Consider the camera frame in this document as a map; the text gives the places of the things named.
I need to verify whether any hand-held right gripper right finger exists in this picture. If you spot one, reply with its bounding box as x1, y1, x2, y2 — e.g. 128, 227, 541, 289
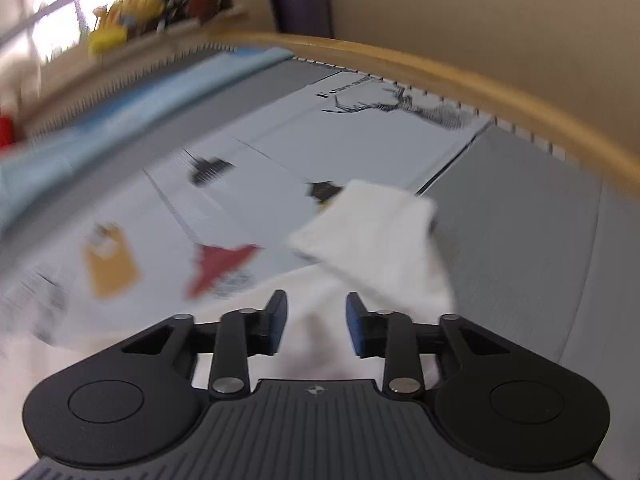
346, 291, 518, 399

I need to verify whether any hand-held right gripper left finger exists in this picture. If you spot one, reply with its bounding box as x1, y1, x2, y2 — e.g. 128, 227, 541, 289
122, 289, 289, 399

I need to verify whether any white small garment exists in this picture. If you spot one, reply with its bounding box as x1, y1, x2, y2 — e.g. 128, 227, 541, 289
0, 178, 457, 466

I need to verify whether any grey printed bed sheet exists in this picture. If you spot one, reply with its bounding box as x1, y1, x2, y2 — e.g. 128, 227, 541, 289
0, 45, 607, 361

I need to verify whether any light blue blanket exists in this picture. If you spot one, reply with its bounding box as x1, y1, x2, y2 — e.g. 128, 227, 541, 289
0, 47, 294, 233

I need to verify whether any windowsill ledge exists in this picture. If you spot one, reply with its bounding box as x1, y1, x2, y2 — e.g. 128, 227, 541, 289
20, 5, 251, 133

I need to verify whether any dark purple box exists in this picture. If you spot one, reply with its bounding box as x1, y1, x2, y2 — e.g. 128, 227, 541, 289
267, 0, 332, 39

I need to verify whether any yellow plush toy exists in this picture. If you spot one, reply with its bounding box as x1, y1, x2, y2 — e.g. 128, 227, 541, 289
87, 0, 167, 59

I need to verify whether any window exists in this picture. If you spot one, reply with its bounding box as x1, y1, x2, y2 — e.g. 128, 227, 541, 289
0, 0, 78, 63

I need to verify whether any wooden bed frame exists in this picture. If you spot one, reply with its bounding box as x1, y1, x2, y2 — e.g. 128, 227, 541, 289
207, 30, 640, 187

